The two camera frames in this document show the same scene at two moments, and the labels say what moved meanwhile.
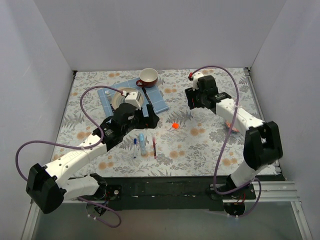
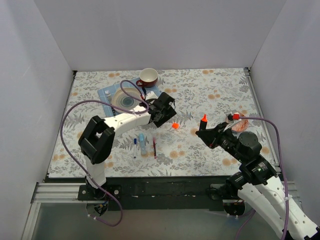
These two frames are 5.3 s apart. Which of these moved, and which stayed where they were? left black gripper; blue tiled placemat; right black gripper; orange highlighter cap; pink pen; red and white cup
Moved: left black gripper; right black gripper
Stayed: red and white cup; orange highlighter cap; blue tiled placemat; pink pen
